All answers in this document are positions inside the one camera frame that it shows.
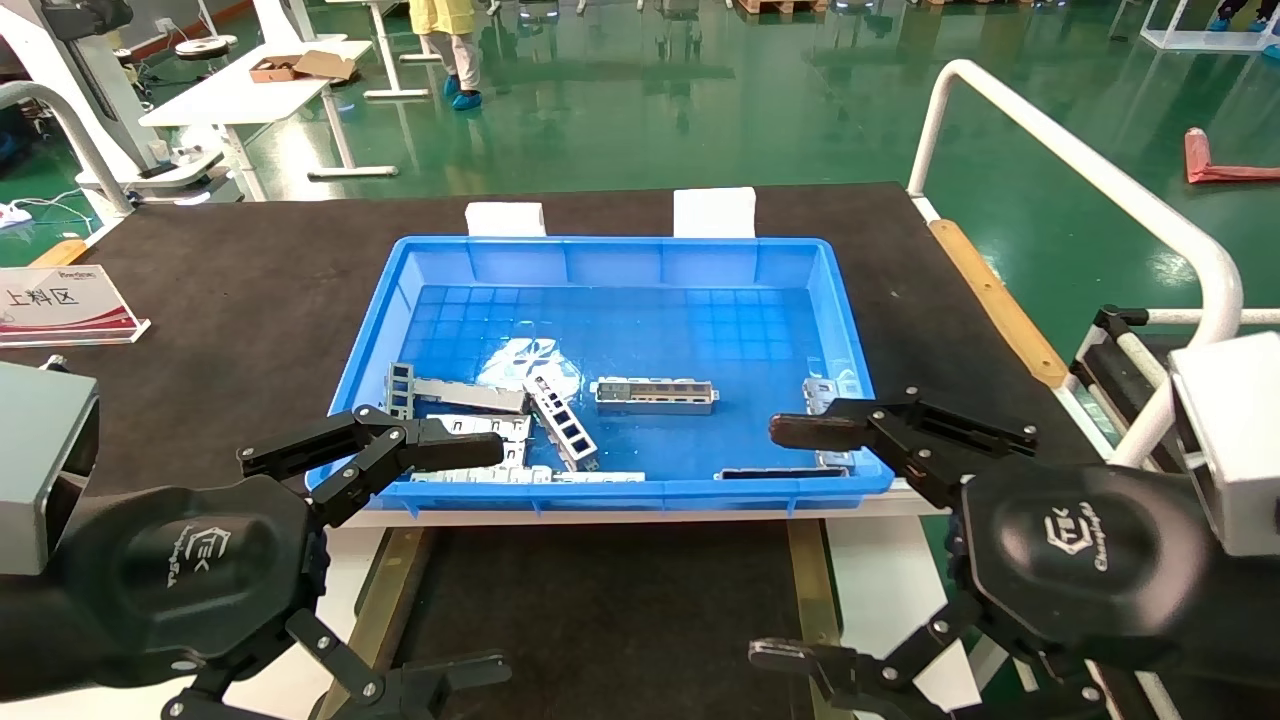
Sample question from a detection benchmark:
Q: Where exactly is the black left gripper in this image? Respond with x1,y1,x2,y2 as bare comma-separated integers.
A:
60,405,513,720

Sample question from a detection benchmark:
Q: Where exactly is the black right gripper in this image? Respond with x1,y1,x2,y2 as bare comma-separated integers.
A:
750,388,1218,720

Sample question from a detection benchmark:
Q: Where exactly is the long grey metal channel part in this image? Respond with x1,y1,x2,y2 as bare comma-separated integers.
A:
595,377,719,415

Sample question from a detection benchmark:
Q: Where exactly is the grey notched metal part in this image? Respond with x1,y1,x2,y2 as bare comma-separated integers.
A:
803,377,881,469

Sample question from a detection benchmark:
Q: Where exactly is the metal part with square holes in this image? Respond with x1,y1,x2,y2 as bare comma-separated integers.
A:
522,372,600,473

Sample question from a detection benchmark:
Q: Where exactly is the dark thin metal strip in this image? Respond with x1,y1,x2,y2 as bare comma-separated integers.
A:
715,466,851,481

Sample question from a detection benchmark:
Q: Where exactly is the flat grey metal bar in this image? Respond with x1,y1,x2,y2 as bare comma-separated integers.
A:
413,377,529,415

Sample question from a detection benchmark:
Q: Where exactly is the long thin metal strip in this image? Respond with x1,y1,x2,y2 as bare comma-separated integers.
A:
410,467,647,486

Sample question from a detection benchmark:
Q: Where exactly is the wooden edge strip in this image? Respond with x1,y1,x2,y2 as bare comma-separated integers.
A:
928,218,1069,389
28,238,91,269

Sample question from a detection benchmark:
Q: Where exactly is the large blue plastic bin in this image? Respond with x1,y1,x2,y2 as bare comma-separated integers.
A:
305,236,894,516

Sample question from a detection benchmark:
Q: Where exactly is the white foam block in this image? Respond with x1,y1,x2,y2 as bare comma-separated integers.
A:
673,187,757,239
466,202,547,238

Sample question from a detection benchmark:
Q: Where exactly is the acrylic sign with red print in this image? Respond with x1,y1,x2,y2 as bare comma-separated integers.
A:
0,265,151,348

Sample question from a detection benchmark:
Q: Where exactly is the white tubular railing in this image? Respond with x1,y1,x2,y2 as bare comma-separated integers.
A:
905,58,1246,471

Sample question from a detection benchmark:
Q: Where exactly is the white table with cardboard box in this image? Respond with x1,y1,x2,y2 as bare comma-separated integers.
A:
140,40,399,201

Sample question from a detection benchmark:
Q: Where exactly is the red object on floor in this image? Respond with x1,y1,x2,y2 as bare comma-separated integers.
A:
1185,128,1280,185

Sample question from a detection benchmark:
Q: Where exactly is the open cardboard box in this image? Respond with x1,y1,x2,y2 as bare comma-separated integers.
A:
249,50,357,84

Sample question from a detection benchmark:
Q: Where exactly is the grey tubular railing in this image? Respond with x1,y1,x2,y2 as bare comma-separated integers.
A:
0,80,136,223

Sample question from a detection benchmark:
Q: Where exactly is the person in yellow gown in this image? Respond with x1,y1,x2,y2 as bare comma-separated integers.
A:
408,0,484,111

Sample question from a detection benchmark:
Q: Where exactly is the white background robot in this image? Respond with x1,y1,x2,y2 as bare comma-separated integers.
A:
0,0,229,206

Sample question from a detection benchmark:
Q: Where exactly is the person with blue shoe covers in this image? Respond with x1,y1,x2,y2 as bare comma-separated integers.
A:
1205,0,1280,61

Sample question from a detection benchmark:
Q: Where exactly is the black container with brass frame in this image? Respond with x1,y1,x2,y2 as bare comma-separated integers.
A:
350,520,846,720

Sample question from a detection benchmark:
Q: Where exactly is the black bracket with white roller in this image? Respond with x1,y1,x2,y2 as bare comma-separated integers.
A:
1070,305,1176,446

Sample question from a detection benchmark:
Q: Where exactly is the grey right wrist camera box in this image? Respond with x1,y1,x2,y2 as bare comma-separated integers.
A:
1168,332,1280,558

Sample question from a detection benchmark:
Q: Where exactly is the white table frame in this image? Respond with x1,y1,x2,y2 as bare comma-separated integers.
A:
325,0,446,101

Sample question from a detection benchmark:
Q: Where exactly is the white floor frame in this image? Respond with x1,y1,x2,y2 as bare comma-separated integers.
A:
1140,0,1280,53

